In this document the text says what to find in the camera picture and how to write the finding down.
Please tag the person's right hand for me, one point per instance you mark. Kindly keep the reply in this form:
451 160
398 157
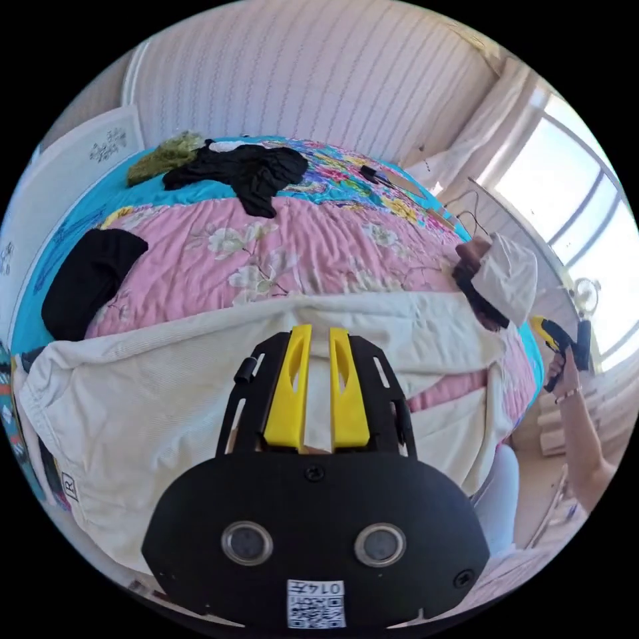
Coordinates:
563 377

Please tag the colourful patterned cloth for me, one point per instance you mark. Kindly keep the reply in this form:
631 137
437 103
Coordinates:
17 429

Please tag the person's body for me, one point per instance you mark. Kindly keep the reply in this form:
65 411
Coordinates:
499 504

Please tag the bed with pink floral quilt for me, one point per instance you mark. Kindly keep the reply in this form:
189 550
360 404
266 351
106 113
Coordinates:
319 249

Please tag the pile of folded clothes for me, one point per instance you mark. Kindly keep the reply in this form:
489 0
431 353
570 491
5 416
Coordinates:
504 279

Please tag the window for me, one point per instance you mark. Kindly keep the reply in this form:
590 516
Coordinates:
574 209

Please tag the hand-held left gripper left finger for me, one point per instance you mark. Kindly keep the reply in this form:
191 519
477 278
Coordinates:
285 399

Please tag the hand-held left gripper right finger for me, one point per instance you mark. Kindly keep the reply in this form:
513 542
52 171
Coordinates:
350 404

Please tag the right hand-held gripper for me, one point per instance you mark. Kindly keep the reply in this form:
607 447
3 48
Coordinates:
563 344

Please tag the black garment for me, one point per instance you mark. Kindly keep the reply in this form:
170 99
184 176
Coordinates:
90 284

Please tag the person's right forearm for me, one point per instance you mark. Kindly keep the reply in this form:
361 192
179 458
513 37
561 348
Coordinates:
584 444

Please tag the beige long pants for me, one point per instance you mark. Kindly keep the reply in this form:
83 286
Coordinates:
150 399

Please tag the standing fan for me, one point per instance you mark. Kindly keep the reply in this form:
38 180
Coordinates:
585 294

